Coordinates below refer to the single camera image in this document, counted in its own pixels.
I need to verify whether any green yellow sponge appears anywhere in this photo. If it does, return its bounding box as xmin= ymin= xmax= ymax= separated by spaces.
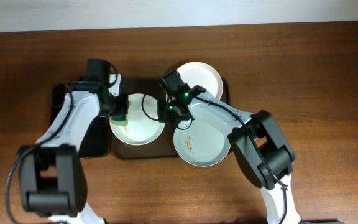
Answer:
xmin=109 ymin=114 xmax=128 ymax=133

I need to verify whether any white plate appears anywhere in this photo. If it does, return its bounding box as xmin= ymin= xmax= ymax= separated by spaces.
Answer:
xmin=177 ymin=62 xmax=224 ymax=100
xmin=112 ymin=93 xmax=165 ymax=146

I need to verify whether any pale blue plate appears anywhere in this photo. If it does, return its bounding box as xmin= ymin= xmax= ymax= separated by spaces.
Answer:
xmin=173 ymin=119 xmax=230 ymax=167

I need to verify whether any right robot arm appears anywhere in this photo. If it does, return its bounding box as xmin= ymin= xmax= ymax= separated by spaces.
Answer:
xmin=161 ymin=85 xmax=301 ymax=223

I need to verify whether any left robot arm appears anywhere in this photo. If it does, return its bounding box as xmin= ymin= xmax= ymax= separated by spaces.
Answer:
xmin=12 ymin=75 xmax=127 ymax=223

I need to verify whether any black rectangular tray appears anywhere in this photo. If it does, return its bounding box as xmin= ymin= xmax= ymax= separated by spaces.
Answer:
xmin=49 ymin=84 xmax=110 ymax=159

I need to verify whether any brown plastic serving tray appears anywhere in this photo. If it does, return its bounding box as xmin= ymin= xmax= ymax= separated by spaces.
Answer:
xmin=110 ymin=76 xmax=236 ymax=161

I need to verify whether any white plate top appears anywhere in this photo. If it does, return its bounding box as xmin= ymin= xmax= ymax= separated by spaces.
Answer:
xmin=177 ymin=62 xmax=224 ymax=100

